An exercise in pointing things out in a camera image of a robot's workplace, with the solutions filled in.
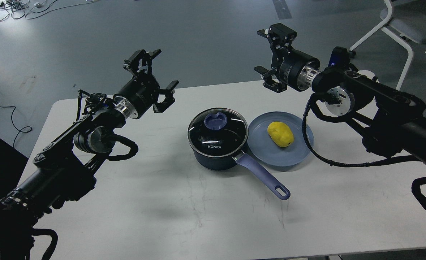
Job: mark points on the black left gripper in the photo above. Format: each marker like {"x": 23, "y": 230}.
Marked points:
{"x": 143, "y": 90}

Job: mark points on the glass lid with blue knob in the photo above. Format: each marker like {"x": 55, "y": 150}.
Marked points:
{"x": 218, "y": 131}

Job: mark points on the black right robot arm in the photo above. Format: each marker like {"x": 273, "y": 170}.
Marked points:
{"x": 390, "y": 122}

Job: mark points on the dark blue saucepan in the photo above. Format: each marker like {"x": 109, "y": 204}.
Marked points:
{"x": 240, "y": 157}

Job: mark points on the white office chair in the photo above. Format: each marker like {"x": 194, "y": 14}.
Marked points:
{"x": 401, "y": 22}

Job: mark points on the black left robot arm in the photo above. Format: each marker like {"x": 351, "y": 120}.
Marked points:
{"x": 67, "y": 166}

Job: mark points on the blue plate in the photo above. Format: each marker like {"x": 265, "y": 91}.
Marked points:
{"x": 264, "y": 148}

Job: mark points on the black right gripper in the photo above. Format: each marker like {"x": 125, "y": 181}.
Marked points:
{"x": 294, "y": 65}

